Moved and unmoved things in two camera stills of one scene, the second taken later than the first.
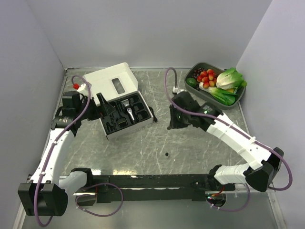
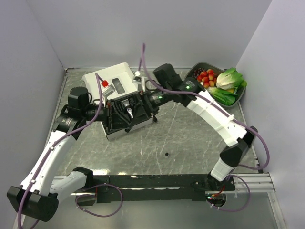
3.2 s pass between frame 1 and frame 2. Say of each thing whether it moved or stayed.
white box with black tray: stayed
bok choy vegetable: stayed
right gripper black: moved
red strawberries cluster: stayed
